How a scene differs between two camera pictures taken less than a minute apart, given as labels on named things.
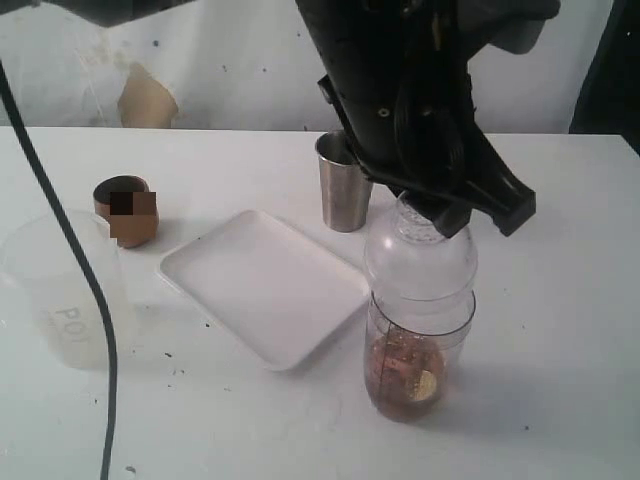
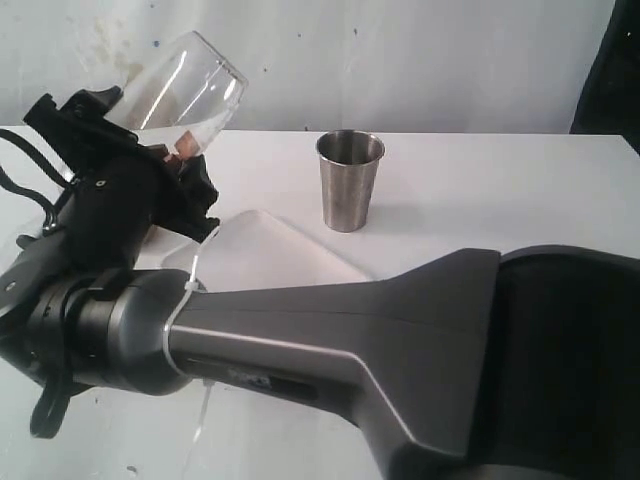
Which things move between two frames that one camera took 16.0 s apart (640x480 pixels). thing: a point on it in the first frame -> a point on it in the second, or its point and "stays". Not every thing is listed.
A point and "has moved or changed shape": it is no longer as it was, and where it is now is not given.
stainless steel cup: (346, 189) stays
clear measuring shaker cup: (414, 347) has moved or changed shape
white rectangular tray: (278, 292) stays
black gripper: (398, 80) -> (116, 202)
